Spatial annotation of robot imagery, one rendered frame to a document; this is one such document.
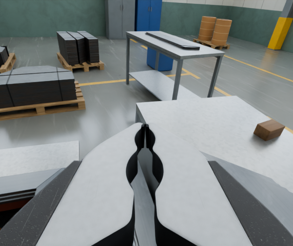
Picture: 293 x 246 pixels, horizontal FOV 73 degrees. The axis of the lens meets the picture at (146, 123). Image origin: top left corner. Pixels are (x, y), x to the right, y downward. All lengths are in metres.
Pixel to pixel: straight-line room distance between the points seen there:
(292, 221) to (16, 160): 1.16
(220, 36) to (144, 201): 7.49
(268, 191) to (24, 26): 8.32
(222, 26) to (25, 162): 7.46
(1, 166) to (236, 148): 1.09
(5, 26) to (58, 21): 1.67
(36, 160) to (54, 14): 7.50
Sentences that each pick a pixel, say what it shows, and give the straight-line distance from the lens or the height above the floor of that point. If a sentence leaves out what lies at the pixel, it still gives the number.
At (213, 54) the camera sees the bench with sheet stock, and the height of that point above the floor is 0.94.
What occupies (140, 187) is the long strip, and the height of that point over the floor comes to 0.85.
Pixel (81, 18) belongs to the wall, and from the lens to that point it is 8.52.
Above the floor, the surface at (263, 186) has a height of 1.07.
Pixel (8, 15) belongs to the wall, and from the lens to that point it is 8.48.
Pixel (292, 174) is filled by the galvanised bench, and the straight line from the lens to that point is 0.82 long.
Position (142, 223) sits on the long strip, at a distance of 0.76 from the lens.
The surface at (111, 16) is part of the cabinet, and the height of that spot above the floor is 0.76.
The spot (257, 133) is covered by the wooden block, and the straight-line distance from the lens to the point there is 0.93.
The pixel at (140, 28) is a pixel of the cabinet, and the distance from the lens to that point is 8.50.
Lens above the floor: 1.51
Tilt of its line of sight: 33 degrees down
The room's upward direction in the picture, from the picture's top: 4 degrees clockwise
